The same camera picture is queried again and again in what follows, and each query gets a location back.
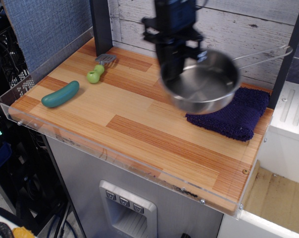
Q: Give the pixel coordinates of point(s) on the stainless steel pot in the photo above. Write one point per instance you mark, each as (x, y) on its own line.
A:
(210, 84)

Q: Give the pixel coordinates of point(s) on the green toy cucumber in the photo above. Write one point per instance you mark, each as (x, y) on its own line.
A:
(61, 96)

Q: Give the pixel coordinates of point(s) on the yellow object at corner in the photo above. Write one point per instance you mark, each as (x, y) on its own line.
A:
(22, 232)

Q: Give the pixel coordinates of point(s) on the silver toy fridge cabinet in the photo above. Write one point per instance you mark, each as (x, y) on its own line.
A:
(114, 200)

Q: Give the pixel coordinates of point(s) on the white toy sink unit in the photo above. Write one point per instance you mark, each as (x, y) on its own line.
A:
(271, 206)

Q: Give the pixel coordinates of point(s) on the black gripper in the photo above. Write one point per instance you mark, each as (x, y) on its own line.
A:
(173, 33)

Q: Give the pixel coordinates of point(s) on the dark left vertical post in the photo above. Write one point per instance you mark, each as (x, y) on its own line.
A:
(101, 26)

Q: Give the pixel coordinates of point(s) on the purple folded towel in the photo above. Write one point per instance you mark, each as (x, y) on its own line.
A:
(239, 118)

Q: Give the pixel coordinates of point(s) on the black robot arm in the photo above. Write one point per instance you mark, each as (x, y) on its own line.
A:
(172, 31)

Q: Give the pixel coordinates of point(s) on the blue fabric panel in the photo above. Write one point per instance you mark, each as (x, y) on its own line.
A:
(44, 27)

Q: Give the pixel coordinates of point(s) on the clear acrylic table guard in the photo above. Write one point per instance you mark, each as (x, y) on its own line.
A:
(126, 121)

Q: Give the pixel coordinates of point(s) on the green handled toy spatula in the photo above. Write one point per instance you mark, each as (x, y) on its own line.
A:
(94, 75)

